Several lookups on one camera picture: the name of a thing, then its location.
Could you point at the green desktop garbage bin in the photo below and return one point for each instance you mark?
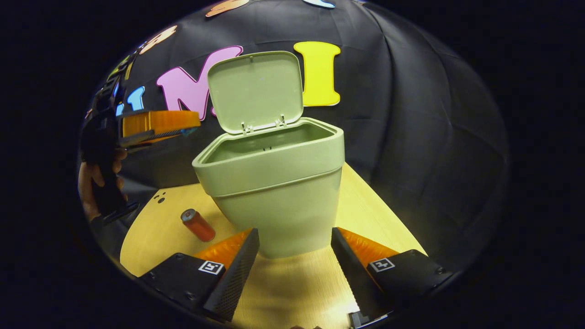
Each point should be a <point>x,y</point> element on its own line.
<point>274,183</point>

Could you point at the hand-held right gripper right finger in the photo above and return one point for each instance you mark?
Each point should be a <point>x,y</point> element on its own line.
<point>349,269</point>

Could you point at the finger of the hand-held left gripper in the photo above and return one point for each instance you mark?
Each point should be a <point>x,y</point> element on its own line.
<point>157,122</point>

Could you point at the black backdrop cloth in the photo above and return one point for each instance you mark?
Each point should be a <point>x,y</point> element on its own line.
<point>411,114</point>

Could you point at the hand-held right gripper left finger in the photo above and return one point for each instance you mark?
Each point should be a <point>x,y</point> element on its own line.
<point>235,269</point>

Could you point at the orange pop can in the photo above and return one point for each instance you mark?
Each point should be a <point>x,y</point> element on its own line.
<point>199,226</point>

